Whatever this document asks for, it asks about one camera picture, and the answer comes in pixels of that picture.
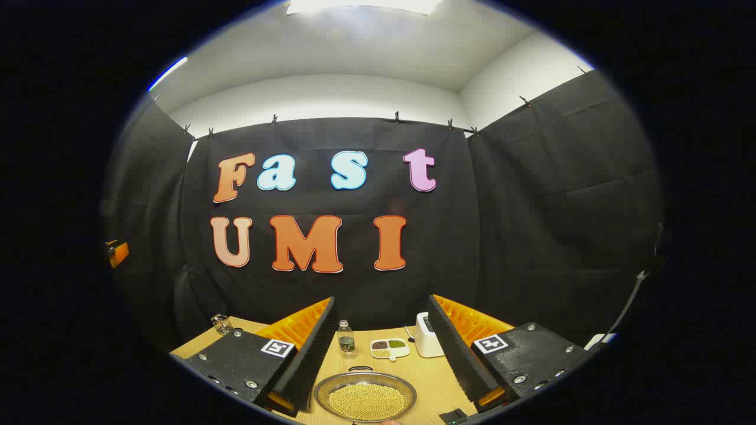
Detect clear plastic water bottle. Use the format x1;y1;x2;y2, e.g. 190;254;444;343
338;319;357;359

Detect metal pot with black handle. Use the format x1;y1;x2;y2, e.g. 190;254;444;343
313;366;417;423

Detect white divided bean tray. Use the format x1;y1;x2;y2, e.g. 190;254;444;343
370;338;410;361

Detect black cable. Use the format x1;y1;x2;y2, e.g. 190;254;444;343
605;224;668;346

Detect ceiling light panel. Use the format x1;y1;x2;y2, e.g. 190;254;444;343
286;0;444;16

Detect black backdrop cloth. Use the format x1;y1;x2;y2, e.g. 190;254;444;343
100;70;665;355

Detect narrow ceiling light strip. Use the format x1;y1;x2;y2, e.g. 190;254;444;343
148;56;188;90

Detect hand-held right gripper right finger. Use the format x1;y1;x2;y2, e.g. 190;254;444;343
426;294;594;414

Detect pile of yellow soybeans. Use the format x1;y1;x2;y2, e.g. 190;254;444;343
328;384;407;421

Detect white toaster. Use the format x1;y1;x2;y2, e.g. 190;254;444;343
413;312;445;358

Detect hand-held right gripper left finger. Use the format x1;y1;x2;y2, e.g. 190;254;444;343
170;296;339;417

